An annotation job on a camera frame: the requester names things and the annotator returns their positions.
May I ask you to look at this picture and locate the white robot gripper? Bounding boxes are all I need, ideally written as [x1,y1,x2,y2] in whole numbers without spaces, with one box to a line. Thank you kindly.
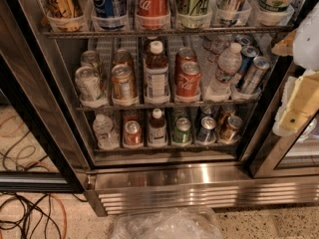
[271,2,319,136]

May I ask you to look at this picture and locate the red bull can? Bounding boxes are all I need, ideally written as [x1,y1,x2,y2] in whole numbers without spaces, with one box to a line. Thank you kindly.
[235,34,253,46]
[232,46,259,87]
[240,56,271,95]

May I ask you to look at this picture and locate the clear water bottle middle shelf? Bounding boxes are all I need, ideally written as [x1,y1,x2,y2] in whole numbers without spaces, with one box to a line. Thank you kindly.
[210,43,242,95]

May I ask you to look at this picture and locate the gold can bottom shelf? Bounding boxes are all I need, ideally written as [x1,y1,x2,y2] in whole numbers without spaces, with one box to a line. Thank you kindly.
[219,116,243,142]

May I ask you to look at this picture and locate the blue can bottom shelf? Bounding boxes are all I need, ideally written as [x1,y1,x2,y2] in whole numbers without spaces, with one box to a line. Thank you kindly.
[196,117,216,143]

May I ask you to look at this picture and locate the front coca-cola can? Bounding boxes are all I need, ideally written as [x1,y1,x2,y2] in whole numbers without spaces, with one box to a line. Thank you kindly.
[176,62,201,98]

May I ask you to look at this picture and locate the rear coca-cola can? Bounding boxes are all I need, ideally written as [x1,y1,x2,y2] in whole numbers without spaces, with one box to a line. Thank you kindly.
[175,47,197,70]

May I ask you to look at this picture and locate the green can bottom shelf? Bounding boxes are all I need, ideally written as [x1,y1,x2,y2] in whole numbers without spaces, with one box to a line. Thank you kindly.
[172,118,191,144]

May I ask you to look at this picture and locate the brown tea bottle middle shelf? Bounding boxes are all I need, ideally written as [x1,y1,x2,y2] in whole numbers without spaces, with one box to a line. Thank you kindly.
[145,41,168,99]

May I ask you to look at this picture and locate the stainless steel fridge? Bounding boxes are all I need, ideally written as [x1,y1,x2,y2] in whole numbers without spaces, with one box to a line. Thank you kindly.
[0,0,318,216]

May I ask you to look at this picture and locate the tea bottle bottom shelf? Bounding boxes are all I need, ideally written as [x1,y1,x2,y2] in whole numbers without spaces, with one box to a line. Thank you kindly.
[149,109,166,145]

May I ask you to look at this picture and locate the coca-cola can top shelf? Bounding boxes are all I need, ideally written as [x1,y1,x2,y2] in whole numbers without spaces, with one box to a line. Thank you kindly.
[138,0,168,30]

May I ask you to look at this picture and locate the front gold can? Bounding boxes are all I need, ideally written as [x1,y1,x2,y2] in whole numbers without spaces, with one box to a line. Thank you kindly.
[112,64,136,100]

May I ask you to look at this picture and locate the red can bottom shelf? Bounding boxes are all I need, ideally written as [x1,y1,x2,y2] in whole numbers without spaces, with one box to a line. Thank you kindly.
[124,120,142,145]

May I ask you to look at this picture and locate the rear gold can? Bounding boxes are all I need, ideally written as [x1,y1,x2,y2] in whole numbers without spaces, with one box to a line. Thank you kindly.
[112,49,134,69]

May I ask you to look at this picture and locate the small water bottle bottom shelf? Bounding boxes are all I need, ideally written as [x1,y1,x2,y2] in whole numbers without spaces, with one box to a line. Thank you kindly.
[93,114,119,150]

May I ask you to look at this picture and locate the pepsi can top shelf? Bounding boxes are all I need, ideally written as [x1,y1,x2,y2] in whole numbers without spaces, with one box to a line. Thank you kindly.
[89,0,128,19]

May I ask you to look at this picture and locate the front white green can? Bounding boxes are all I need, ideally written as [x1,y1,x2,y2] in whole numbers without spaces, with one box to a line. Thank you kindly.
[75,66,105,102]

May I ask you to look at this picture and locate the rear white green can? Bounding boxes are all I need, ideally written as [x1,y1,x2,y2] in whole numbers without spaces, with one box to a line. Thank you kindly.
[80,50,102,74]

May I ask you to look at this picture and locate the yellow can top shelf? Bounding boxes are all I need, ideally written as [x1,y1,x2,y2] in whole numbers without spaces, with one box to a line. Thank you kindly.
[47,0,83,19]

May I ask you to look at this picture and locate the left glass fridge door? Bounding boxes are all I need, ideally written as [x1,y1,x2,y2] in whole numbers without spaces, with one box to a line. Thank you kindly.
[0,54,82,193]

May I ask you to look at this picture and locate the clear plastic bag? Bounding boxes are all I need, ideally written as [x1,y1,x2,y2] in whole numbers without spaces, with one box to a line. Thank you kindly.
[111,207,223,239]

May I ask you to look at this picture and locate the black and orange cables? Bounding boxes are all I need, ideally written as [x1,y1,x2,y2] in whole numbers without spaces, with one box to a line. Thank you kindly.
[0,115,88,239]

